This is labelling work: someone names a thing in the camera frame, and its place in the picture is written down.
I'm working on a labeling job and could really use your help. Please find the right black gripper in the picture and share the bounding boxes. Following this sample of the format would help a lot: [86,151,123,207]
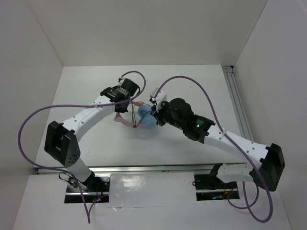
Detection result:
[150,100,185,130]

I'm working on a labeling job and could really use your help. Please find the thin black headphone cable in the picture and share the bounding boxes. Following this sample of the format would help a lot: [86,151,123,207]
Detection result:
[128,100,159,129]

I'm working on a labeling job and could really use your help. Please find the pink blue cat-ear headphones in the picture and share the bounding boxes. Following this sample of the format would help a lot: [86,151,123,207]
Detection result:
[113,101,156,129]

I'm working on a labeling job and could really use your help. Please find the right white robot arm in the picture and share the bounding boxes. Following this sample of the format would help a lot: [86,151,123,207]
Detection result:
[150,98,285,192]

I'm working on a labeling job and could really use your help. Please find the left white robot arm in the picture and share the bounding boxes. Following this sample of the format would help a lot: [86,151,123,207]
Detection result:
[44,79,141,191]

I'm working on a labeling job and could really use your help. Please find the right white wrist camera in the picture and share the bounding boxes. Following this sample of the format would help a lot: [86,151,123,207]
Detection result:
[149,88,166,112]

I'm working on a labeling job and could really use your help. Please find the aluminium rail at front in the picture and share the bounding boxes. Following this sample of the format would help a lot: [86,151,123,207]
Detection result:
[35,163,248,174]

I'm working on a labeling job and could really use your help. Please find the aluminium rail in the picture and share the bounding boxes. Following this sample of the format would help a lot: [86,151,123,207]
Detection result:
[222,66,254,141]
[35,163,248,174]

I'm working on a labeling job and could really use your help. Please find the aluminium rail at right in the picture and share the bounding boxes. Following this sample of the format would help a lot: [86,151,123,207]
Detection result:
[222,66,254,141]

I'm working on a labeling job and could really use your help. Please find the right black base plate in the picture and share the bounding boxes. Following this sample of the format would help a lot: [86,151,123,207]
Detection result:
[192,174,240,201]

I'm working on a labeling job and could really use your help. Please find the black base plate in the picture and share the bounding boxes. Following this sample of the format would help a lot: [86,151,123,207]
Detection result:
[64,174,111,204]
[192,174,240,201]

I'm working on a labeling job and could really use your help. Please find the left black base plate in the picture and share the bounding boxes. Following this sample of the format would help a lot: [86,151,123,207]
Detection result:
[64,174,111,204]

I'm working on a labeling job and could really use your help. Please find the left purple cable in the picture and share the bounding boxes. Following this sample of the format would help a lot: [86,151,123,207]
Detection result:
[18,70,148,224]

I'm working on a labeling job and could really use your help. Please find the purple cable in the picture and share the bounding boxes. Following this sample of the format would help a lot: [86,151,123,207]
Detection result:
[18,70,148,224]
[154,75,274,221]

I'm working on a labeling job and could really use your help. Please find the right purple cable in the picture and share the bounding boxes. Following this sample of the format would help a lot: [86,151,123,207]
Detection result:
[154,75,274,221]

